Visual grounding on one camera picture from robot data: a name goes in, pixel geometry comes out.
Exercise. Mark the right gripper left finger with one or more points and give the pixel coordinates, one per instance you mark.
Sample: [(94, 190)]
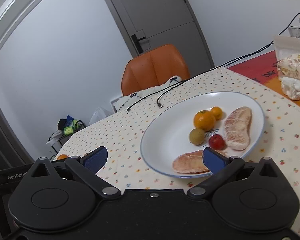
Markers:
[(85, 169)]

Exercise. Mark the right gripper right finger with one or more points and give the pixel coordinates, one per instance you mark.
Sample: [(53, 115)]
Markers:
[(222, 169)]

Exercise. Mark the large orange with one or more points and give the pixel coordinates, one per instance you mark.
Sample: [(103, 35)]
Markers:
[(62, 156), (204, 120)]

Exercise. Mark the small mandarin orange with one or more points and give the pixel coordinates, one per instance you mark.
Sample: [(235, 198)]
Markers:
[(217, 112)]

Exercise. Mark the black metal shelf rack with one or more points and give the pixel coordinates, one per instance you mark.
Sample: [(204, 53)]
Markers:
[(59, 138)]

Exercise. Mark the green packet on shelf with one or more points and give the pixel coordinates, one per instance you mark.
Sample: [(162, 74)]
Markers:
[(72, 127)]

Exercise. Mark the white plate blue rim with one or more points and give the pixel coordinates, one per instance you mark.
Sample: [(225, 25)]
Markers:
[(167, 137)]

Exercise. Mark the clear plastic bag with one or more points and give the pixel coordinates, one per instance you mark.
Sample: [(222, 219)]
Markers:
[(99, 114)]

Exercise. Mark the floral patterned tablecloth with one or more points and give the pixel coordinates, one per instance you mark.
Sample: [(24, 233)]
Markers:
[(121, 134)]

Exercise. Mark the white black-stitched cushion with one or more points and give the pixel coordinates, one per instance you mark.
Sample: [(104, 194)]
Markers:
[(128, 100)]

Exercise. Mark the red table mat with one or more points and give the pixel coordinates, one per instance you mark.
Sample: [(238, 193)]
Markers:
[(261, 69)]

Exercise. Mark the orange leather chair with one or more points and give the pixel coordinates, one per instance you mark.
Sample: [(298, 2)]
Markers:
[(153, 68)]

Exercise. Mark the box of white snacks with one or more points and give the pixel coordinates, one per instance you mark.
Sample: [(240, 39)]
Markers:
[(287, 50)]

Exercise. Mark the grey door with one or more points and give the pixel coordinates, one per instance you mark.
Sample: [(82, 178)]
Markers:
[(163, 22)]

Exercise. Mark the black door handle lock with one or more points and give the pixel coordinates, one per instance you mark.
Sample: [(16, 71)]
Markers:
[(137, 44)]

